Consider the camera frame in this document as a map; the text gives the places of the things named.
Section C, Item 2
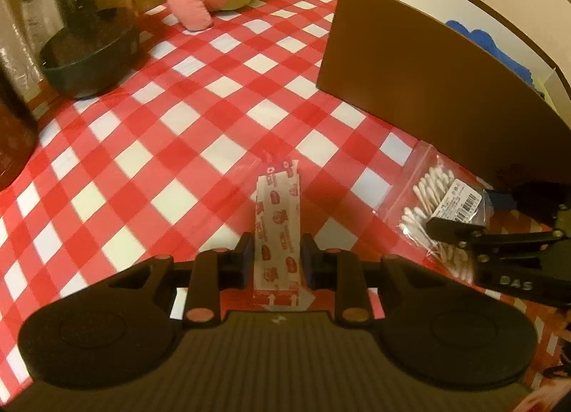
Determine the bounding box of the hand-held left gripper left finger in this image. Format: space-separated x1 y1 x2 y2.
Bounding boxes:
109 234 255 328

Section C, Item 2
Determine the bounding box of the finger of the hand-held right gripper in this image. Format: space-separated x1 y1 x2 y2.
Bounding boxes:
484 180 571 229
425 218 571 258

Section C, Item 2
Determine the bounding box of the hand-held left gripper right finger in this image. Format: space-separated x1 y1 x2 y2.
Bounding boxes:
301 234 447 328

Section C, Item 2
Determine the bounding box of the bag of cotton swabs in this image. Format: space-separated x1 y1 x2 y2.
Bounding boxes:
372 140 491 283

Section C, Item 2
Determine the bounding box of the adhesive bandage strip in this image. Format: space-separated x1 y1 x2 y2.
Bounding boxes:
250 158 315 310

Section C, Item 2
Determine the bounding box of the brown cardboard box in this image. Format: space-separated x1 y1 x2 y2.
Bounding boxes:
316 0 571 185

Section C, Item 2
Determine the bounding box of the blue cloth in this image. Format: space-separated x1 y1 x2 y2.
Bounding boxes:
446 20 536 87

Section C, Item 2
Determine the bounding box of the red white checked tablecloth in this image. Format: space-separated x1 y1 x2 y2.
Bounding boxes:
0 0 571 390

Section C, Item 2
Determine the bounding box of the dark glass jar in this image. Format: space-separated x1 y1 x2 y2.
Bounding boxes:
22 0 141 99

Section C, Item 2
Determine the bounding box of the brown cylindrical canister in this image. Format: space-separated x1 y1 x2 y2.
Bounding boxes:
0 68 40 190

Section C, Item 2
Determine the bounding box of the brown sheer curtain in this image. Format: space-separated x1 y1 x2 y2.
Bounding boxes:
0 0 45 96

